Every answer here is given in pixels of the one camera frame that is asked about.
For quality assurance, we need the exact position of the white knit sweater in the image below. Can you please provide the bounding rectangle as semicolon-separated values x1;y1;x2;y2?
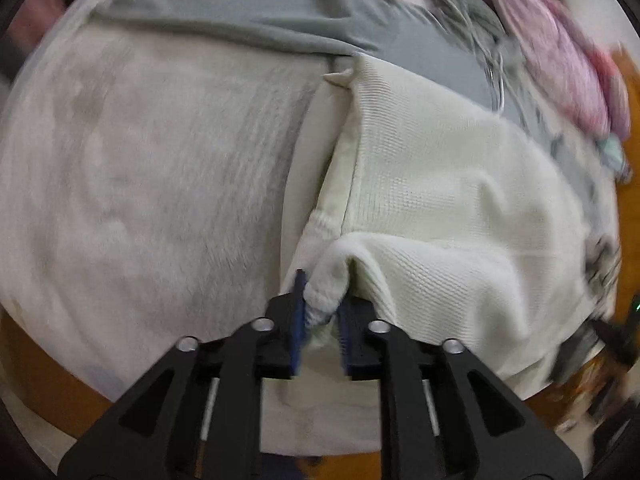
282;54;592;398

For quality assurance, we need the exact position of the blue floral bed sheet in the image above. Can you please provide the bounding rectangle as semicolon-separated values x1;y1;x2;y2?
46;0;626;456

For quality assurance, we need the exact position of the white fluffy blanket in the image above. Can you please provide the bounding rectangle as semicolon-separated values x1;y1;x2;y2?
1;22;330;399

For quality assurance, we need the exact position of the pink purple floral quilt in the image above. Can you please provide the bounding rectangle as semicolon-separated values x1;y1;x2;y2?
482;0;631;141

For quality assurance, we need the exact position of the orange wooden bed frame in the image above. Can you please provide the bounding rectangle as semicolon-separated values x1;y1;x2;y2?
0;49;640;480

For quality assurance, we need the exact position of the grey hoodie with drawstrings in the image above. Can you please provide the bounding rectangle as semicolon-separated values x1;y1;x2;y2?
94;0;597;205

